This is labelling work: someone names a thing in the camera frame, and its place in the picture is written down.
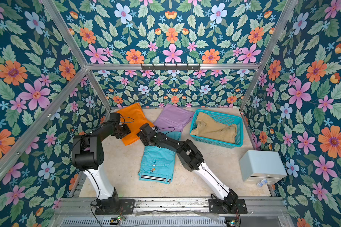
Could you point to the black hook rail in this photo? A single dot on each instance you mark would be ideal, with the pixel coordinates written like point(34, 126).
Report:
point(165, 67)

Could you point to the turquoise pants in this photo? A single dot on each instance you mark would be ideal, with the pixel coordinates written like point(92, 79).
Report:
point(157, 165)

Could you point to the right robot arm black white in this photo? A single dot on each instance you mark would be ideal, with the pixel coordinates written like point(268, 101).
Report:
point(192, 160)

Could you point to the white box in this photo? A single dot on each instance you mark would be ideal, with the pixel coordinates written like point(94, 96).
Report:
point(257, 166)

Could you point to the khaki pants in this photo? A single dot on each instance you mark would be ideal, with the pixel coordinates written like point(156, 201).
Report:
point(208, 128)

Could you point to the aluminium frame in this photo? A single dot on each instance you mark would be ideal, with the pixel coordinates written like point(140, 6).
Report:
point(65, 64)

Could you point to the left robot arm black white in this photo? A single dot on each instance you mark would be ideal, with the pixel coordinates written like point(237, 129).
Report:
point(88, 156)

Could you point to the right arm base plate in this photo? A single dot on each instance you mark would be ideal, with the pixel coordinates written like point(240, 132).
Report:
point(221, 207)

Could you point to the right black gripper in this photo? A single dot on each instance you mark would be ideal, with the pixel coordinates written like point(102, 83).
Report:
point(145, 133)

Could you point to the orange pants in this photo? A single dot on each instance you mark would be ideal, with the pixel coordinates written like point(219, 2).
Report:
point(134, 118)

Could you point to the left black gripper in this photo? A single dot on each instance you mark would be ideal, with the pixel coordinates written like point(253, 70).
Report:
point(127, 131)

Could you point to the purple pants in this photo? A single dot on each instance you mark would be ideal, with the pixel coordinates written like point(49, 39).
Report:
point(173, 117)

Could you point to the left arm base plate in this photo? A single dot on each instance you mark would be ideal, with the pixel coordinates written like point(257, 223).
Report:
point(115, 206)

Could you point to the teal plastic basket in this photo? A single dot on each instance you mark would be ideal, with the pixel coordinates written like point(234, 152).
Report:
point(224, 119)

